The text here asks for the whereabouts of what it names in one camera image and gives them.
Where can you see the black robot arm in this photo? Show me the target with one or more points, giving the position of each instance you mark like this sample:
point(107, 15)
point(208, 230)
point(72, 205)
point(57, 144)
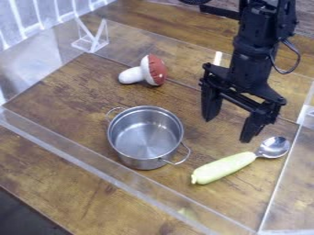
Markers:
point(266, 25)

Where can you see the green handled metal spoon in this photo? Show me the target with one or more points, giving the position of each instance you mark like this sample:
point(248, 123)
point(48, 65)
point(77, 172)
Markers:
point(272, 148)

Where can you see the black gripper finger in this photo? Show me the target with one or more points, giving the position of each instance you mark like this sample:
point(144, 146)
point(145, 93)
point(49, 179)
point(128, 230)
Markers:
point(252, 127)
point(211, 102)

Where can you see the small stainless steel pot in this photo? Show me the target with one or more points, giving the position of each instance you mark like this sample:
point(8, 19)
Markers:
point(145, 136)

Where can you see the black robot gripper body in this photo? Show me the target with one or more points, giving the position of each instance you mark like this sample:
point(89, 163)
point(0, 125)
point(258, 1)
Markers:
point(242, 83)

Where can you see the clear acrylic enclosure wall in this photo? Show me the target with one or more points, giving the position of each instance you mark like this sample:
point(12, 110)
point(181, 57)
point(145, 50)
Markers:
point(60, 168)

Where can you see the black strip on table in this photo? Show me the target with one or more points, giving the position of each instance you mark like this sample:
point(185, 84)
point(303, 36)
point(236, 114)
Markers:
point(219, 12)

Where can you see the clear acrylic triangular bracket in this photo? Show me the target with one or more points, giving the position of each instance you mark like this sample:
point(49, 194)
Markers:
point(91, 42)

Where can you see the red white toy mushroom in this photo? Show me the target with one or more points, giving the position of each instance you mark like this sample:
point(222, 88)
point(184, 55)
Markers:
point(151, 71)

